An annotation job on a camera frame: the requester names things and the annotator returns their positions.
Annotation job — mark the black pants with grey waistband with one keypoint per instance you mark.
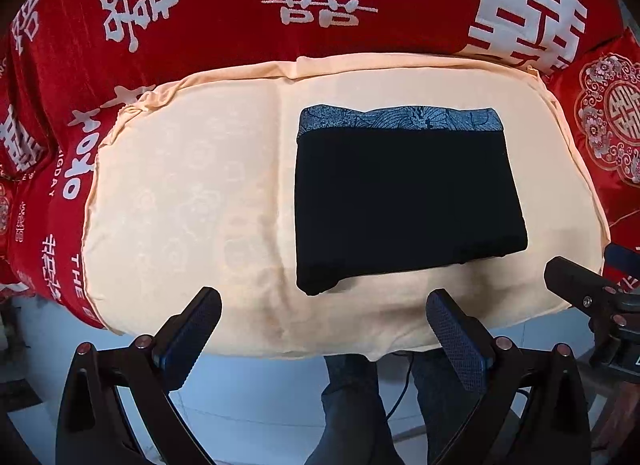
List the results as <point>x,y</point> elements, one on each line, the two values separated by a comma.
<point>400,205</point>

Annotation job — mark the cream cloth cover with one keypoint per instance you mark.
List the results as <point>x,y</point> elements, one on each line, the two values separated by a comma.
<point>200,195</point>

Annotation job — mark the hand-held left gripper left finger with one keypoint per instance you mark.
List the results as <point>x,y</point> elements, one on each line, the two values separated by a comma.
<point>192,330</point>

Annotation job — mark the person's leg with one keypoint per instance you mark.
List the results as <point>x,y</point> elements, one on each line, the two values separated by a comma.
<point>435,420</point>
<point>350,420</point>

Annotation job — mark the person's right leg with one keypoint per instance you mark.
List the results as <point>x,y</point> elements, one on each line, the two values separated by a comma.
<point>435,420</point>

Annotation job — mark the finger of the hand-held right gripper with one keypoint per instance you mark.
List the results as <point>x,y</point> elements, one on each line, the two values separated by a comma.
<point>575,282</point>

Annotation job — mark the red embroidered pillow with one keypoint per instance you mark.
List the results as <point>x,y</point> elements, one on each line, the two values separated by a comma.
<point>600,145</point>

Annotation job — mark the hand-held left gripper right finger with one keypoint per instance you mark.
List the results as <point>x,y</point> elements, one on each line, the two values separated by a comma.
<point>455,340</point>

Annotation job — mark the person's left leg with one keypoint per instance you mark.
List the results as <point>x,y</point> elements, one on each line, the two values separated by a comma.
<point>350,420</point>

